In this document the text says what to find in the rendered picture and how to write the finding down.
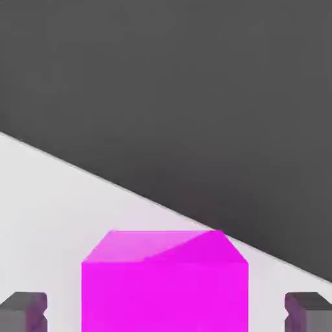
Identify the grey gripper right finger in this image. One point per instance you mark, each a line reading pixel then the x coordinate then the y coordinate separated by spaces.
pixel 311 315

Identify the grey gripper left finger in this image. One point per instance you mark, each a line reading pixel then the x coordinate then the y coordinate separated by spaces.
pixel 18 313

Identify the small magenta cube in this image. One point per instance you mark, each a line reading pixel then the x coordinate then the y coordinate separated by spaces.
pixel 165 290

